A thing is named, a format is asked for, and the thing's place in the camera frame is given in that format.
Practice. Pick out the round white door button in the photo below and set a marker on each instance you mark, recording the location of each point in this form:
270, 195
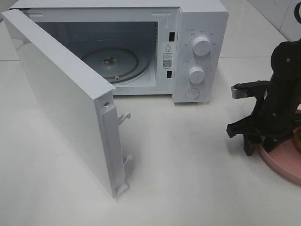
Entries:
192, 94

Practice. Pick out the white microwave knob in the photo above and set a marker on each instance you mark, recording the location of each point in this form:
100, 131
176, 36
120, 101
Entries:
201, 45
196, 75

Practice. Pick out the burger with lettuce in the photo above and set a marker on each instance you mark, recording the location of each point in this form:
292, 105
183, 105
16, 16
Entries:
296, 140

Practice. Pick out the white microwave door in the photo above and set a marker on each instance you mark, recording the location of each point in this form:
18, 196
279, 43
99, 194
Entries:
77, 99

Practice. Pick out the glass microwave turntable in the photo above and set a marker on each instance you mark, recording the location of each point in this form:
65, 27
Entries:
117, 65

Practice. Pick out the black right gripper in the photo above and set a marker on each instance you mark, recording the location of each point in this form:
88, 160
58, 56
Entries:
273, 118

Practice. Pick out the white warning label sticker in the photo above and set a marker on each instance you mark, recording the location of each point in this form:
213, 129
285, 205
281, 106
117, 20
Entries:
167, 53

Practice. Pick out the pink round plate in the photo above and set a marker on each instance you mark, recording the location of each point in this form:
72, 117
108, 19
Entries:
284, 160

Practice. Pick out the lower white microwave knob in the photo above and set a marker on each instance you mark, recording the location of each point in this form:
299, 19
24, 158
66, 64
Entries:
196, 75

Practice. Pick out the upper white microwave knob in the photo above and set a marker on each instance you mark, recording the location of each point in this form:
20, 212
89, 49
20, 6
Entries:
201, 45

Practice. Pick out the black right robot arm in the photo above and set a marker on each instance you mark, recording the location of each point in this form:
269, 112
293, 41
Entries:
286, 66

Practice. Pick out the white microwave oven body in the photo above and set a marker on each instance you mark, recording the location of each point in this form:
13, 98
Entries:
83, 26

